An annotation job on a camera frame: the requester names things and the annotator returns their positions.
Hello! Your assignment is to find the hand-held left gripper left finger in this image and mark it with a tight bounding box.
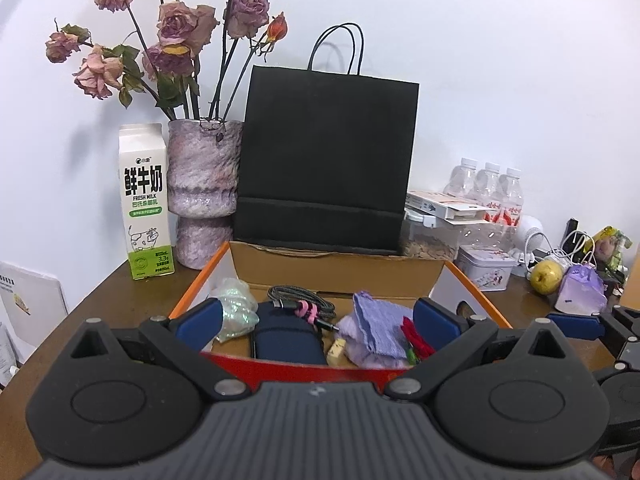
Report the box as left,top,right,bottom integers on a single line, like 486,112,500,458
66,298,253,403

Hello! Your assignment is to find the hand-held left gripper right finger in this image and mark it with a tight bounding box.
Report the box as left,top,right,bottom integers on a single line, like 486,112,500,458
382,298,576,403

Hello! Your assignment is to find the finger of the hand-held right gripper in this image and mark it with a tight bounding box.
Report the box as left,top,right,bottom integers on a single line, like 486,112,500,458
546,312,607,342

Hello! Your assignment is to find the red fabric ornament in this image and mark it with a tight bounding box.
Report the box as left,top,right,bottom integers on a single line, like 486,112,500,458
399,316,433,363

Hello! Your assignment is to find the iridescent plastic bag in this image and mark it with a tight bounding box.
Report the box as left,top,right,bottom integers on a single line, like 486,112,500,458
209,277,259,343

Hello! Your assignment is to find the purple drawstring pouch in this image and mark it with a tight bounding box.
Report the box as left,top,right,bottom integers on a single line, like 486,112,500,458
351,290,416,358

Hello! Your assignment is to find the lavender towel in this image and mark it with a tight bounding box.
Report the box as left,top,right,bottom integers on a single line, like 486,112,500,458
334,315,411,370

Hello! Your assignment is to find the navy zipper pouch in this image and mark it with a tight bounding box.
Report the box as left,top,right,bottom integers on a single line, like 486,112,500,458
250,314,328,366

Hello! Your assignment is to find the braided cable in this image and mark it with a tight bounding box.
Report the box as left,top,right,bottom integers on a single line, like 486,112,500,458
266,285,341,333

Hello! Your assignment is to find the red cardboard box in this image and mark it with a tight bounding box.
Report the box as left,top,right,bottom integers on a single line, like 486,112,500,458
167,241,513,372

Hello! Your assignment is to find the purple tissue pack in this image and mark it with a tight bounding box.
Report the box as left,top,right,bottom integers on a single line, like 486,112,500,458
555,264,608,313

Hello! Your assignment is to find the green yellow apple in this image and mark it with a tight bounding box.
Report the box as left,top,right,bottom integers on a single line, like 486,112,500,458
530,259,566,295

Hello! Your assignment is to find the floral tin box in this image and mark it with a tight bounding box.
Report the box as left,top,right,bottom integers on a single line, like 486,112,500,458
456,245,518,293

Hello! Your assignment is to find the clear container of seeds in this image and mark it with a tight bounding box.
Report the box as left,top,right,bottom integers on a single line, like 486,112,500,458
402,208,463,261

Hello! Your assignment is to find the colourful snack packet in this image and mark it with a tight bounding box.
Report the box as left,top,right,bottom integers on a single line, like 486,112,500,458
595,226,632,273

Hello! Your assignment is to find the small white desk fan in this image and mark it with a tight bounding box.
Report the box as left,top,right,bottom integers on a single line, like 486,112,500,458
515,215,549,281

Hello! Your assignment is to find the flat white carton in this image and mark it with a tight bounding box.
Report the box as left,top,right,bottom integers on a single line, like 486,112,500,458
405,190,493,226

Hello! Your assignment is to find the white green milk carton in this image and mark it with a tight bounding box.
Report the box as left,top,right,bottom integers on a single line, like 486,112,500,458
118,124,177,281

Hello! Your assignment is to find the purple textured vase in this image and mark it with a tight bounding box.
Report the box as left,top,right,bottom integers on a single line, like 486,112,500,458
167,119,245,270

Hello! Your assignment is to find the white board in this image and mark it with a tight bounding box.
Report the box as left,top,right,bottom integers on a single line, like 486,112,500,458
0,260,69,391

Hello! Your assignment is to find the black paper bag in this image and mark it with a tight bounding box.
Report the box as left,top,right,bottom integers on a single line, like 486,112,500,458
233,22,421,257

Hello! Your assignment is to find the bunch of dried roses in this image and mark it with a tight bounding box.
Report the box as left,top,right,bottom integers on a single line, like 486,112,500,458
45,0,290,122

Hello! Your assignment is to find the white charger cable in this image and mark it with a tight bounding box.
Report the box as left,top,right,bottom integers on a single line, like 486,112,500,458
540,230,598,273

